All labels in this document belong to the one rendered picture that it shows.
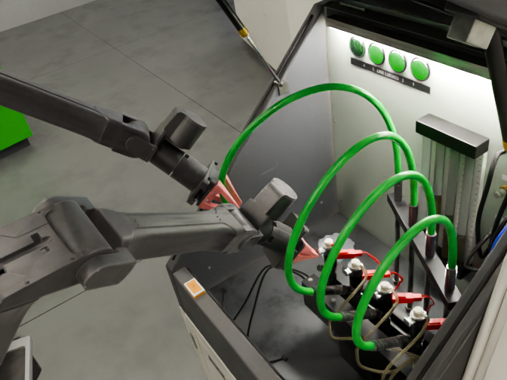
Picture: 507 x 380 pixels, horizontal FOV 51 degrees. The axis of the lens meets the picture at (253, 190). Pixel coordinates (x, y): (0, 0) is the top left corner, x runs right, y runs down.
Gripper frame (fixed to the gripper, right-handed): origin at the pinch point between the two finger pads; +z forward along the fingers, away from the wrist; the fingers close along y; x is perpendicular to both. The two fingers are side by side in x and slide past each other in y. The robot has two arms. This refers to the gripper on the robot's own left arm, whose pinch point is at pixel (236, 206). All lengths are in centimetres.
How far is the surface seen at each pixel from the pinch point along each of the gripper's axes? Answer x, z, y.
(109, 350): 135, 15, 76
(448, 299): -17.3, 37.2, -15.6
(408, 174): -30.3, 15.3, -14.5
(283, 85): -18.9, -4.7, 27.4
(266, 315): 24.9, 25.9, 9.3
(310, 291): -1.5, 18.6, -13.8
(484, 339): -21, 38, -28
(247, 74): 68, 3, 337
